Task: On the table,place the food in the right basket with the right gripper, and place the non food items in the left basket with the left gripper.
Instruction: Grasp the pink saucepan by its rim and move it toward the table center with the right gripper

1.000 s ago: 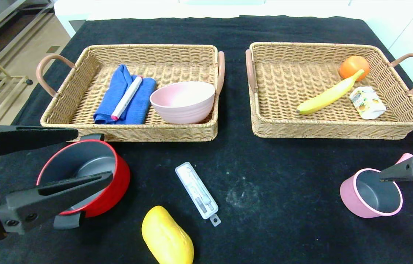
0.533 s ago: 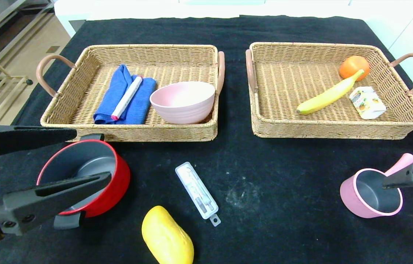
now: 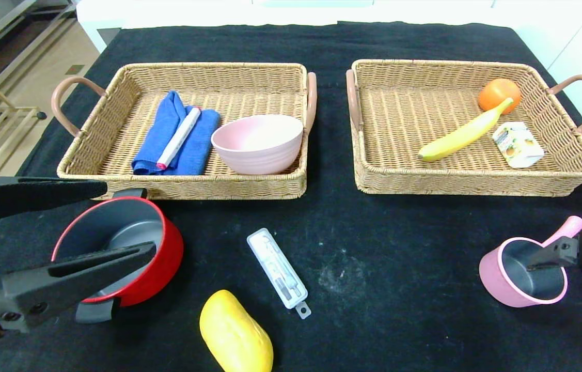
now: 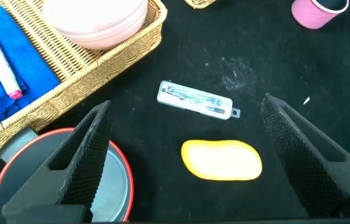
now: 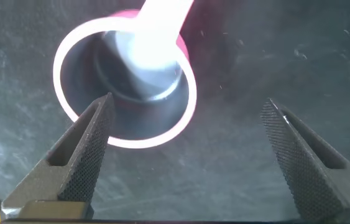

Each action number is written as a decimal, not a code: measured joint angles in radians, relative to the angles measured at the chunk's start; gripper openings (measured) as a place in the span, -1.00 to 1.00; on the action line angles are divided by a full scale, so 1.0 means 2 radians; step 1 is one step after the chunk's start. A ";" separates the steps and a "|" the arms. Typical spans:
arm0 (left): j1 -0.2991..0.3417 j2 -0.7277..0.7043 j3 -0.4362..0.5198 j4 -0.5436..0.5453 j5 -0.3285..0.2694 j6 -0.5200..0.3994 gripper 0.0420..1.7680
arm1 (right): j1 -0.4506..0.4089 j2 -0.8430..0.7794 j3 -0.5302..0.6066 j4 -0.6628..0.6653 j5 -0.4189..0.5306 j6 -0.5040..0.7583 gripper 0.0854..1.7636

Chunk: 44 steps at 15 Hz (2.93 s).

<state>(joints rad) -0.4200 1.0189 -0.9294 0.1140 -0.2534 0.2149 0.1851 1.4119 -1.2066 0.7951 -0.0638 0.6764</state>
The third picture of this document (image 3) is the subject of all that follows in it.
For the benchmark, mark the pink saucepan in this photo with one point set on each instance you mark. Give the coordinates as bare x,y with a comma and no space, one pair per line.
492,279

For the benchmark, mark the small juice carton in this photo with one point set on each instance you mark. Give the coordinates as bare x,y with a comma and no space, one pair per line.
520,150

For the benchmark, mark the pink bowl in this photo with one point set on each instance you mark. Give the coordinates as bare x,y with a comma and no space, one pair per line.
257,155

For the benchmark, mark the yellow banana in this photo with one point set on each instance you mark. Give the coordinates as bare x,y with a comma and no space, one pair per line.
456,139

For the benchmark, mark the orange fruit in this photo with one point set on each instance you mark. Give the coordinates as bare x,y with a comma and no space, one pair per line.
497,92

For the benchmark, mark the white marker pen pink cap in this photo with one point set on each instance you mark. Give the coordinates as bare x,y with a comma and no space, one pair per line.
179,137

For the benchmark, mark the blue folded towel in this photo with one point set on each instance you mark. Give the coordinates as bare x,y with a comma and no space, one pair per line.
195,147

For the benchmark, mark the yellow mango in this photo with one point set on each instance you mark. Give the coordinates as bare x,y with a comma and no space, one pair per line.
234,336

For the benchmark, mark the clear plastic thermometer case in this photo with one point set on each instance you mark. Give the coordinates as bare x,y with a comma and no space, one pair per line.
275,268

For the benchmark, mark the black tablecloth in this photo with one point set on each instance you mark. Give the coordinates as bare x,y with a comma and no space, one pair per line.
218,41

